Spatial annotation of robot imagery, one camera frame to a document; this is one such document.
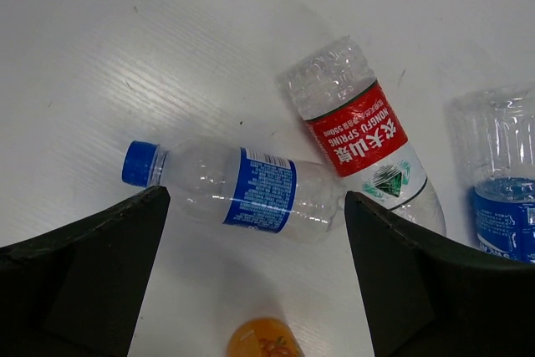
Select clear bottle blue label white cap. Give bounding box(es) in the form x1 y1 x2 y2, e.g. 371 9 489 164
446 83 534 263

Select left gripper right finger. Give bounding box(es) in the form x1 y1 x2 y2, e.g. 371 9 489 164
344 192 534 356

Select orange juice bottle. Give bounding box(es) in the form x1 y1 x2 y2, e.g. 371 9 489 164
226 318 304 357

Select clear bottle red label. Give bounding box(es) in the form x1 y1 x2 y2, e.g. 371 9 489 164
276 37 446 235

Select small bottle blue cap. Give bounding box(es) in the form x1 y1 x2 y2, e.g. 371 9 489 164
121 137 346 243

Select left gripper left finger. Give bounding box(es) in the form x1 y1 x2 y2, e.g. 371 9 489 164
1 186 171 356

